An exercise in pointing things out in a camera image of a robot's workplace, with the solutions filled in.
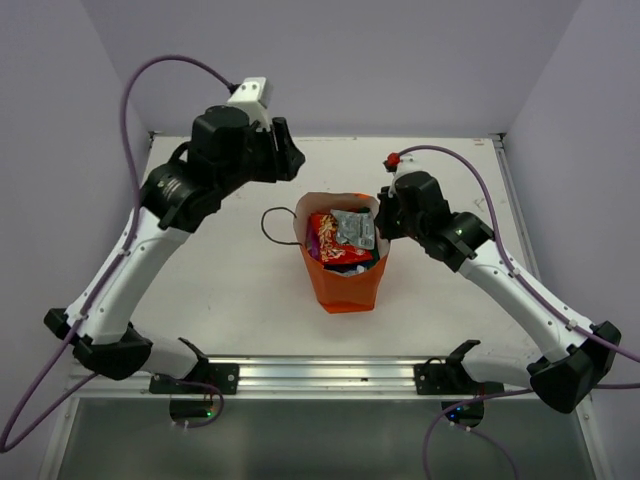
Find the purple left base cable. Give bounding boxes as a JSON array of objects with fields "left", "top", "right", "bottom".
[{"left": 168, "top": 379, "right": 226, "bottom": 430}]

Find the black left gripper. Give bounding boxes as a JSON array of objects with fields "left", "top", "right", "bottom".
[{"left": 218, "top": 116, "right": 306, "bottom": 197}]

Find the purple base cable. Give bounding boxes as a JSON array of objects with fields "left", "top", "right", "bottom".
[
  {"left": 168, "top": 379, "right": 226, "bottom": 430},
  {"left": 422, "top": 387, "right": 536, "bottom": 480}
]

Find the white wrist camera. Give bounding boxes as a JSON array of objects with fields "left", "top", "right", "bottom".
[
  {"left": 226, "top": 77, "right": 273, "bottom": 127},
  {"left": 383, "top": 153, "right": 424, "bottom": 183}
]

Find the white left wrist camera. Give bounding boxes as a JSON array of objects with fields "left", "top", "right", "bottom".
[{"left": 226, "top": 77, "right": 273, "bottom": 127}]

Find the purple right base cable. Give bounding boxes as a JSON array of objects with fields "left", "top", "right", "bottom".
[{"left": 422, "top": 387, "right": 536, "bottom": 480}]

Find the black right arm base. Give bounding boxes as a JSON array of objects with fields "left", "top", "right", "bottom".
[{"left": 413, "top": 340, "right": 504, "bottom": 396}]

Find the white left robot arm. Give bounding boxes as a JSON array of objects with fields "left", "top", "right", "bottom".
[{"left": 44, "top": 106, "right": 305, "bottom": 393}]

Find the light blue snack packet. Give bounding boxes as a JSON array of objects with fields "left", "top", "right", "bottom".
[{"left": 332, "top": 264, "right": 367, "bottom": 277}]

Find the red snack packet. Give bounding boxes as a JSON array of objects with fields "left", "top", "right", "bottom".
[{"left": 306, "top": 213, "right": 374, "bottom": 266}]

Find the aluminium table edge rail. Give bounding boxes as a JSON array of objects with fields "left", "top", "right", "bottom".
[{"left": 489, "top": 133, "right": 540, "bottom": 279}]

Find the aluminium front mounting rail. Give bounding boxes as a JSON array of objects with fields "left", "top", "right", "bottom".
[{"left": 63, "top": 354, "right": 506, "bottom": 399}]

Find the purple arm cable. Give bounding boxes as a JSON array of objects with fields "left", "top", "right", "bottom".
[
  {"left": 0, "top": 56, "right": 237, "bottom": 452},
  {"left": 399, "top": 144, "right": 640, "bottom": 390}
]

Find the silver grey snack packet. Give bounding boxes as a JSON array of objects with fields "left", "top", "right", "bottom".
[{"left": 331, "top": 208, "right": 376, "bottom": 250}]

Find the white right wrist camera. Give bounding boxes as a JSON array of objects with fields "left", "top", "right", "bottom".
[{"left": 383, "top": 153, "right": 424, "bottom": 183}]

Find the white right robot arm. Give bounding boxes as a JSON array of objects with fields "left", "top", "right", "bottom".
[{"left": 375, "top": 167, "right": 621, "bottom": 413}]

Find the orange paper bag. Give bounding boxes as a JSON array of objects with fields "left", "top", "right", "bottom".
[{"left": 260, "top": 190, "right": 392, "bottom": 316}]

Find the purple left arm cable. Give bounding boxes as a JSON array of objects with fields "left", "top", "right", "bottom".
[{"left": 0, "top": 56, "right": 237, "bottom": 452}]

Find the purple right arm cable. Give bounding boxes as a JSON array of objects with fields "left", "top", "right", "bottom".
[{"left": 399, "top": 144, "right": 640, "bottom": 390}]

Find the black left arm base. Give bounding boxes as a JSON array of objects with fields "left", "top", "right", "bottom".
[{"left": 149, "top": 338, "right": 240, "bottom": 395}]

